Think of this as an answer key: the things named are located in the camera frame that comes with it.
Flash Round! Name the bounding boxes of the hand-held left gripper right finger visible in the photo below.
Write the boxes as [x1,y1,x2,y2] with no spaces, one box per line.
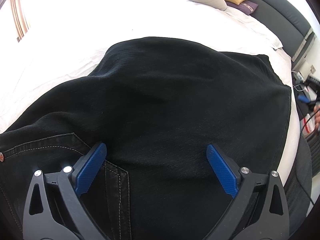
[202,144,290,240]

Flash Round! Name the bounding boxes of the bed with white sheet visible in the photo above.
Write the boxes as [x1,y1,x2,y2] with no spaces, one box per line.
[0,0,313,220]

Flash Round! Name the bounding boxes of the dark grey padded headboard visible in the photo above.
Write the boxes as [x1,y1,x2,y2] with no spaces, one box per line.
[230,0,316,63]

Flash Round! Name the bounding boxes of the white charger with cable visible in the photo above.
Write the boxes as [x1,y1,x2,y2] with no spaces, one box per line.
[291,71,306,90]

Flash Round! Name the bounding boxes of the person's right hand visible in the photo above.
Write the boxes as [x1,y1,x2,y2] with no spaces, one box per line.
[313,105,320,131]

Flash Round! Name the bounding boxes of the striped beige curtain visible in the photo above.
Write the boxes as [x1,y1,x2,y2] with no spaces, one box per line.
[7,0,32,40]

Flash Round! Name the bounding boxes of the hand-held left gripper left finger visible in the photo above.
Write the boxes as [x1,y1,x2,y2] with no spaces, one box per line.
[22,142,111,240]

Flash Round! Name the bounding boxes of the purple pillow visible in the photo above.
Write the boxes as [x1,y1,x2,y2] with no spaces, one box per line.
[227,0,258,14]

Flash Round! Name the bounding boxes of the black pants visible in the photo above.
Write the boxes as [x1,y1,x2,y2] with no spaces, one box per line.
[0,36,292,240]

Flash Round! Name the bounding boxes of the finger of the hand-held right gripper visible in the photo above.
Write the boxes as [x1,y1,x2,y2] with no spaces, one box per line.
[298,95,320,110]

